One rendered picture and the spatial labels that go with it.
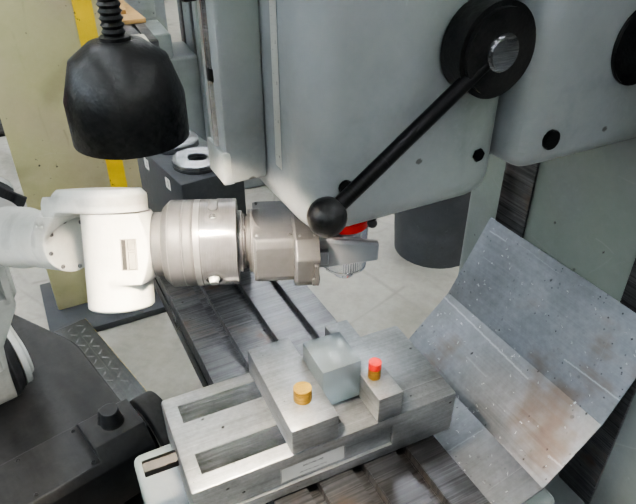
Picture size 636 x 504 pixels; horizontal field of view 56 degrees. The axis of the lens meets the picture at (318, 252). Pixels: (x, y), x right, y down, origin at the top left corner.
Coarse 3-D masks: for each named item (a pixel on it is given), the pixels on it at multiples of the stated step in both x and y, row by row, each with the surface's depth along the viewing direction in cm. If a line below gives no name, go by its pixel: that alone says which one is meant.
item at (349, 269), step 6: (366, 228) 61; (342, 234) 59; (354, 234) 60; (360, 234) 60; (366, 234) 61; (348, 264) 61; (354, 264) 62; (360, 264) 62; (330, 270) 63; (336, 270) 62; (342, 270) 62; (348, 270) 62; (354, 270) 62; (360, 270) 63
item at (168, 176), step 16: (192, 144) 112; (144, 160) 113; (160, 160) 109; (176, 160) 105; (192, 160) 108; (208, 160) 105; (144, 176) 117; (160, 176) 108; (176, 176) 103; (192, 176) 103; (208, 176) 103; (160, 192) 111; (176, 192) 104; (192, 192) 102; (208, 192) 104; (224, 192) 106; (240, 192) 108; (160, 208) 115; (240, 208) 110
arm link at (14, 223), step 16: (0, 192) 72; (0, 208) 70; (16, 208) 69; (32, 208) 69; (0, 224) 67; (16, 224) 66; (32, 224) 64; (0, 240) 66; (16, 240) 65; (0, 256) 68; (16, 256) 66; (32, 256) 64
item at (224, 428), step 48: (384, 336) 86; (240, 384) 78; (384, 384) 73; (432, 384) 78; (192, 432) 72; (240, 432) 72; (384, 432) 75; (432, 432) 79; (192, 480) 66; (240, 480) 67; (288, 480) 72
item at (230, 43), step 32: (224, 0) 43; (256, 0) 44; (224, 32) 44; (256, 32) 45; (224, 64) 45; (256, 64) 46; (224, 96) 46; (256, 96) 48; (224, 128) 48; (256, 128) 49; (224, 160) 49; (256, 160) 51
